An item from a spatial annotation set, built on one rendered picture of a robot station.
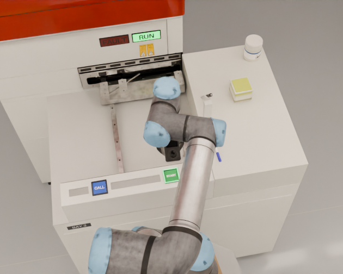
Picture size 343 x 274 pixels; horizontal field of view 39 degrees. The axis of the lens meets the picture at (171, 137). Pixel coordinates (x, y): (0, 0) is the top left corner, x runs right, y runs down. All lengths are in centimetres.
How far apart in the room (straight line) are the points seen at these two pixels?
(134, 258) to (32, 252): 173
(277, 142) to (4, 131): 190
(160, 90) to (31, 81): 92
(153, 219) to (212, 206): 24
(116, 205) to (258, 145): 57
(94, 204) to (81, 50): 64
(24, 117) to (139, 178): 78
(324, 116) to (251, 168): 149
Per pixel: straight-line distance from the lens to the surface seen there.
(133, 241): 110
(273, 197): 201
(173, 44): 206
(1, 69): 210
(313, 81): 338
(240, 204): 198
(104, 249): 110
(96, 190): 176
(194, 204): 116
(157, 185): 175
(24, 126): 240
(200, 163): 122
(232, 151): 182
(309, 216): 283
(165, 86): 135
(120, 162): 193
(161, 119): 131
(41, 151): 258
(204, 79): 202
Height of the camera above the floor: 250
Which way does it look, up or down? 56 degrees down
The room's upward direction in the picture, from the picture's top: 2 degrees counter-clockwise
